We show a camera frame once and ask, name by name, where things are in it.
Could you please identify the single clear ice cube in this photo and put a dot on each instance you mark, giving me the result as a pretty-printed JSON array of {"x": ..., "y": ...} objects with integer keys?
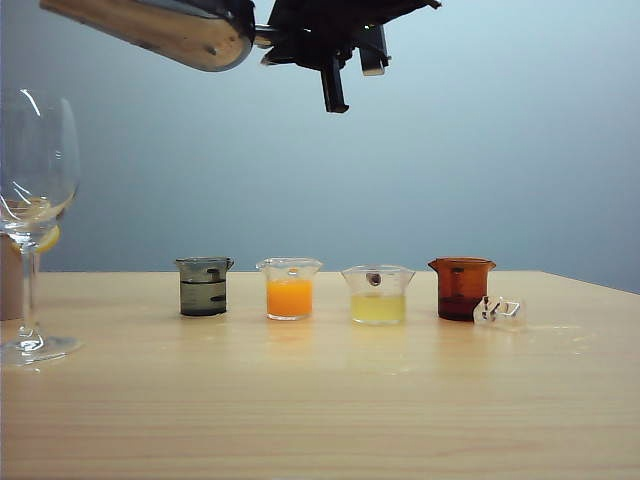
[{"x": 497, "y": 311}]

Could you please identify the beaker with pale yellow liquid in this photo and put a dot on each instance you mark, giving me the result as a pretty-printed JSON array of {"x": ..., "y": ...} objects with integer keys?
[{"x": 377, "y": 309}]

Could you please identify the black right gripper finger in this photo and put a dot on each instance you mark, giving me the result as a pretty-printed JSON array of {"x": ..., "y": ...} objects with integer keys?
[
  {"x": 374, "y": 50},
  {"x": 334, "y": 90}
]

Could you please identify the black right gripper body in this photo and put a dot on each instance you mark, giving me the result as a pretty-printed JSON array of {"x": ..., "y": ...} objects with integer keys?
[{"x": 320, "y": 30}]

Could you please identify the grey tinted small beaker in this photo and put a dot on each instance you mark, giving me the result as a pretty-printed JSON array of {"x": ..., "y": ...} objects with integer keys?
[{"x": 200, "y": 300}]

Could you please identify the beaker with orange juice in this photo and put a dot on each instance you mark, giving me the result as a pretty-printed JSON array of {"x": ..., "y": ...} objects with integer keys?
[{"x": 289, "y": 300}]

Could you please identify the beige wooden block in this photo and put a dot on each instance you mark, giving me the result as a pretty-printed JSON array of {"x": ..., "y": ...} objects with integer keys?
[{"x": 9, "y": 285}]

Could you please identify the clear wine glass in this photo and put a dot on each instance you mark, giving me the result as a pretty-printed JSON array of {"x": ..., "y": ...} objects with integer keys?
[{"x": 29, "y": 290}]

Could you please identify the shiny metal ice scoop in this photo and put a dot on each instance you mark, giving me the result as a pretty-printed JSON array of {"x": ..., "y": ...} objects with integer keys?
[{"x": 175, "y": 30}]

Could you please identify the amber brown small beaker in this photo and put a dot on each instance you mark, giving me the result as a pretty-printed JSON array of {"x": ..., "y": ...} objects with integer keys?
[{"x": 460, "y": 292}]

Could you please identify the yellow lemon slice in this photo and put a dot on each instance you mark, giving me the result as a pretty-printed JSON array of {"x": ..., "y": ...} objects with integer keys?
[{"x": 52, "y": 241}]

